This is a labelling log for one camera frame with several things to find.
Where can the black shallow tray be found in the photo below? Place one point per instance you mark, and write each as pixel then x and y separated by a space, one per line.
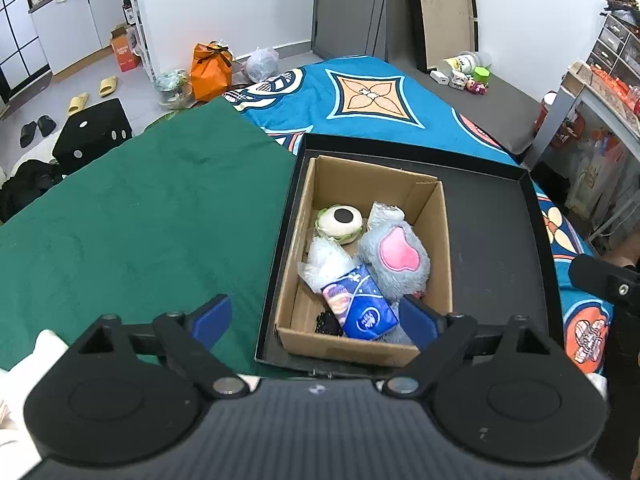
pixel 490 240

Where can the black clothing pile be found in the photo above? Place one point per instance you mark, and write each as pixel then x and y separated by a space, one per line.
pixel 27 185

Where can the clear crumpled plastic bag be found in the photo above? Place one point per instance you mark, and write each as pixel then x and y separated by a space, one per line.
pixel 385 215

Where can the small white figure toy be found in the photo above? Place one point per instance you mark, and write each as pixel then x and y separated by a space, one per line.
pixel 458 81

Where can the green round cap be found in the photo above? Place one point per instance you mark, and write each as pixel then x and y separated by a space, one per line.
pixel 481 74

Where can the white charger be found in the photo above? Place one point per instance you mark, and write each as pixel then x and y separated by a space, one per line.
pixel 441 78

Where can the red bottle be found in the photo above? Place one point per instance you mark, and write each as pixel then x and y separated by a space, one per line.
pixel 546 112

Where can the black framed glass door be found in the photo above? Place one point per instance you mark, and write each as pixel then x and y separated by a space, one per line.
pixel 20 45

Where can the white cloth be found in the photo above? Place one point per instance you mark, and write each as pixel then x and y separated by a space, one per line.
pixel 20 385

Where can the grey drawer organiser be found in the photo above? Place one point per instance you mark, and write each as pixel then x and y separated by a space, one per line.
pixel 607 45

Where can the grey mat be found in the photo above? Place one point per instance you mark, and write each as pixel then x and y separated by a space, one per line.
pixel 500 110

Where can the orange cardboard box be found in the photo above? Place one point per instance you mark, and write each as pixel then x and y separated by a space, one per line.
pixel 125 52

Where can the blue tissue packet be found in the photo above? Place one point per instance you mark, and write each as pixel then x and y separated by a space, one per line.
pixel 365 315

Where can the black dice stool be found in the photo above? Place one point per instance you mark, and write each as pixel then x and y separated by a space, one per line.
pixel 90 135

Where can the orange gift bag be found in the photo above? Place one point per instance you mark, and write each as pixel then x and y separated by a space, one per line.
pixel 210 75

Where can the black slipper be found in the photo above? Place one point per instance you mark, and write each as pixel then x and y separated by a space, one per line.
pixel 28 134
pixel 46 125

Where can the clear container with greens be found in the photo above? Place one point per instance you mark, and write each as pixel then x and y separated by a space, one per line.
pixel 173 89

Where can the green cloth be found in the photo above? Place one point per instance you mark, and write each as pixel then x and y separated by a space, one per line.
pixel 150 200

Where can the white narrow rack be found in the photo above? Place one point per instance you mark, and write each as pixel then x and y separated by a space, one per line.
pixel 140 35

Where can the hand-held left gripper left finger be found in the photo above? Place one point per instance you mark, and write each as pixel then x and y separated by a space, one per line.
pixel 215 317

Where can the white plastic bag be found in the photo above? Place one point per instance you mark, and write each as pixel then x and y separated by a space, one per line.
pixel 262 65
pixel 327 260

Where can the small pink toy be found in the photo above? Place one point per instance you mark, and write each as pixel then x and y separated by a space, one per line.
pixel 476 86

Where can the brown cardboard box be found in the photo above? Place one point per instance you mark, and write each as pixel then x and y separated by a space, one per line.
pixel 380 180

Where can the white green round plush toy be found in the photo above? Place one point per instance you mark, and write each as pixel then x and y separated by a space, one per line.
pixel 340 225

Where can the white tied plastic bag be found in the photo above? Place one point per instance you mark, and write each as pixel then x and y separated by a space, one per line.
pixel 262 65

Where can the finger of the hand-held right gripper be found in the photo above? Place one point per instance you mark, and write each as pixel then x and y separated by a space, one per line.
pixel 600 277

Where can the grey table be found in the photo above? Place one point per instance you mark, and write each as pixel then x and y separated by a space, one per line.
pixel 555 110

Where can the blue printed blanket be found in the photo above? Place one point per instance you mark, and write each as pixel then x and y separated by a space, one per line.
pixel 320 95

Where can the black mesh puff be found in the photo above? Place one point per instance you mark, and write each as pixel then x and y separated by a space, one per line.
pixel 330 324

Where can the black framed brown board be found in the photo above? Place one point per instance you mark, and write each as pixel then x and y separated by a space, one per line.
pixel 445 10

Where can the white cabinet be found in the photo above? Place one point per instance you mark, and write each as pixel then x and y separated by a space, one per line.
pixel 75 30

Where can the grey pink plush toy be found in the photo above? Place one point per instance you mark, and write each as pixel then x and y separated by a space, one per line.
pixel 372 255

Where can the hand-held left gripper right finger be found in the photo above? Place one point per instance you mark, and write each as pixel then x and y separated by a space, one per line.
pixel 417 322

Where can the grey panel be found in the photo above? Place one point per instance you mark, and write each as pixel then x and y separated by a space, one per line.
pixel 350 5

